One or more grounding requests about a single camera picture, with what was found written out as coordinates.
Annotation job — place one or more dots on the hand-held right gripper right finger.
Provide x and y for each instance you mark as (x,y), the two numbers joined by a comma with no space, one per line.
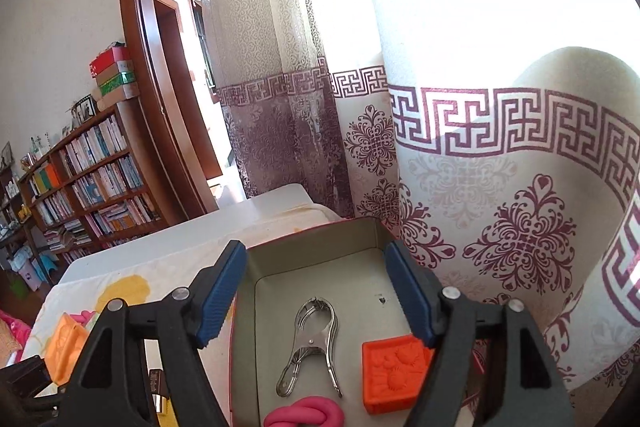
(410,297)

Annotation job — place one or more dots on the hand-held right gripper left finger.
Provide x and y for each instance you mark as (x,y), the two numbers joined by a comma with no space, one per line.
(220,297)

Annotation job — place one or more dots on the red cardboard box tray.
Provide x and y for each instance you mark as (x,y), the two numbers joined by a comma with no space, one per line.
(320,277)

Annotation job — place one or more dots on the pink basket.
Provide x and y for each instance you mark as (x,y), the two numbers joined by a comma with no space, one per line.
(9,334)

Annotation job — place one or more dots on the orange embossed toy block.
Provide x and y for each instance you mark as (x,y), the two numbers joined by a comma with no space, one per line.
(65,347)
(395,372)

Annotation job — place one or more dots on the white and yellow towel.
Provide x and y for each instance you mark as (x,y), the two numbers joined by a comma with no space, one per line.
(165,267)

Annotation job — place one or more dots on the silver metal spring clip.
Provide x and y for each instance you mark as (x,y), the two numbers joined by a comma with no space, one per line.
(312,332)

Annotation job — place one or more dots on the white table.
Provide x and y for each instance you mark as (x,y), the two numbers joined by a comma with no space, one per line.
(260,199)

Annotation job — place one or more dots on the black lighter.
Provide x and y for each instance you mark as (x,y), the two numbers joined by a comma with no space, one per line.
(157,384)

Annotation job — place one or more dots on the white curtain purple floral pattern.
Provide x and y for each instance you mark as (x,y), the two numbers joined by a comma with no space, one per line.
(500,157)

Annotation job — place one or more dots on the rows of books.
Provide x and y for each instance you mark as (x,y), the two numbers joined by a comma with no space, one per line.
(95,187)

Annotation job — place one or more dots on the wooden bookshelf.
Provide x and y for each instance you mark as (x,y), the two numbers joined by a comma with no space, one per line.
(135,142)

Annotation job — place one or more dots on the wooden display shelf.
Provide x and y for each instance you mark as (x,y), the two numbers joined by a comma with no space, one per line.
(10,187)

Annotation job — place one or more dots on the brown cardboard box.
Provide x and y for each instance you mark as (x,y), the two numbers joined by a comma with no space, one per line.
(120,99)

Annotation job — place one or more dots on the green gift box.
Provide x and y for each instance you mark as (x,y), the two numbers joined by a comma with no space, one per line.
(117,83)

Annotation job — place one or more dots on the red gift box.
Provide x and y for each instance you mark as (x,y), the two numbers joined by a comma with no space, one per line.
(110,59)

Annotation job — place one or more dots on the purple banded sheer curtain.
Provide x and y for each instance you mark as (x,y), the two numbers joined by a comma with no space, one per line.
(260,32)

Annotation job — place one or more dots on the photo frame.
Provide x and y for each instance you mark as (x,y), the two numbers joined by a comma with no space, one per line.
(86,109)

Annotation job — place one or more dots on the wooden door frame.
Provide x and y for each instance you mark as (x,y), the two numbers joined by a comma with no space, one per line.
(132,32)

